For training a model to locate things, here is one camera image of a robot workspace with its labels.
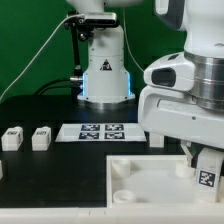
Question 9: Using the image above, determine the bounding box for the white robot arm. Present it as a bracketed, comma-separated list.
[66, 0, 224, 169]

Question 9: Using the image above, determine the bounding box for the white marker sheet with tags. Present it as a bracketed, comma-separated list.
[56, 123, 146, 142]

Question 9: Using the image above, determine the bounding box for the black camera on stand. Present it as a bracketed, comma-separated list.
[64, 10, 118, 101]

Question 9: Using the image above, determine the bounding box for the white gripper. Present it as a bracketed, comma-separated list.
[138, 52, 224, 166]

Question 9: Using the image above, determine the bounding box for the white part at left edge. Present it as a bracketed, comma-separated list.
[0, 160, 3, 180]

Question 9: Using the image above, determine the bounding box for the white square tabletop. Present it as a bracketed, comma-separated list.
[106, 155, 224, 208]

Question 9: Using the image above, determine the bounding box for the black cable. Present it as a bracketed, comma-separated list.
[34, 77, 83, 96]

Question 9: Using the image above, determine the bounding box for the white cable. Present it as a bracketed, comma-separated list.
[0, 14, 84, 104]

